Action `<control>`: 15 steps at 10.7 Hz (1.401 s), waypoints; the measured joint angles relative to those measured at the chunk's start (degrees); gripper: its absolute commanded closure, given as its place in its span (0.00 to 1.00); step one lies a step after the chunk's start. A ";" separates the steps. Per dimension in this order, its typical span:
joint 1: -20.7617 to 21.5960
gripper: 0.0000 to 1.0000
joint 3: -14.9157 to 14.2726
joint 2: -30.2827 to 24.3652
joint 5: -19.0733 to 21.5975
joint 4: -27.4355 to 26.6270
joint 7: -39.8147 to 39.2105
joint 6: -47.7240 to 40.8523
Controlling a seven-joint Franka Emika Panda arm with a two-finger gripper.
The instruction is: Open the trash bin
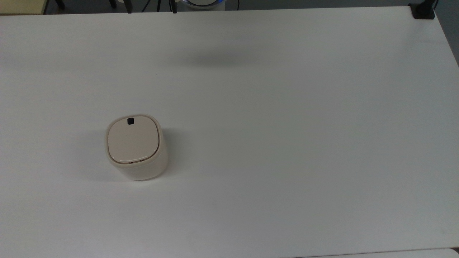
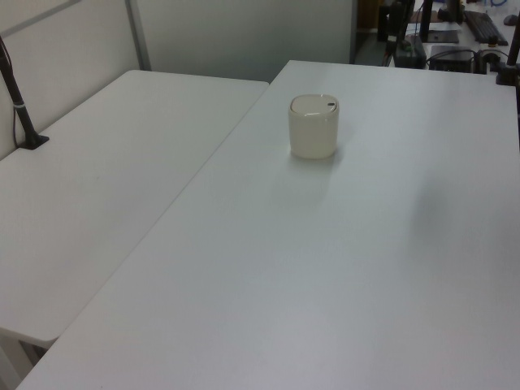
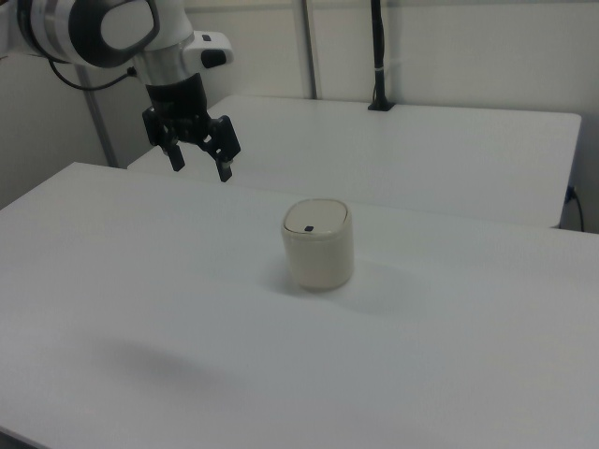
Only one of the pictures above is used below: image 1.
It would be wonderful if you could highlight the light wooden cabinet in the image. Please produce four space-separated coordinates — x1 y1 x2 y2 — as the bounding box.
0 0 49 15

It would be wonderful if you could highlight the black table clamp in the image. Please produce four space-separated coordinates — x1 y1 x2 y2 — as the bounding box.
409 0 439 20

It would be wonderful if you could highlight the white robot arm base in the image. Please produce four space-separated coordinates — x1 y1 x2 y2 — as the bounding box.
181 0 226 11

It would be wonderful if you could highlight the beige trash bin lid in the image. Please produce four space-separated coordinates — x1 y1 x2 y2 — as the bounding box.
108 116 160 163

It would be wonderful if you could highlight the beige small trash bin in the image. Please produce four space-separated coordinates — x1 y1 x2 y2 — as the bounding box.
105 114 169 181

